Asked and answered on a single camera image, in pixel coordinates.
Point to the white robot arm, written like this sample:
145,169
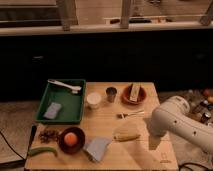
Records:
171,115

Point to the small metal cup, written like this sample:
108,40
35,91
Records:
111,94

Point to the dark grape bunch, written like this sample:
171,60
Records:
48,135

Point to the green plastic tray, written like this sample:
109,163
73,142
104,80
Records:
72,104

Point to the blue grey cloth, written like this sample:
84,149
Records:
96,148

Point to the spice bottle rack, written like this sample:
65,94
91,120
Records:
201,103

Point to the yellow banana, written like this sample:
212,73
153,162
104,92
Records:
121,137

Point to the grey blue sponge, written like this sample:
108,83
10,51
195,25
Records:
52,110

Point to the small cardboard box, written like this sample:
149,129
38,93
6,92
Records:
135,92

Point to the green chili pepper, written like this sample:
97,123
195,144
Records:
39,150

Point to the dark brown bowl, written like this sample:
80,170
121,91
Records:
72,149

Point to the orange fruit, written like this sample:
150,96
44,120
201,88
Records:
70,139

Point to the white paper cup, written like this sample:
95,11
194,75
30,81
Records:
93,99

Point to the metal fork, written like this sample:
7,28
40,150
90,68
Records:
124,115

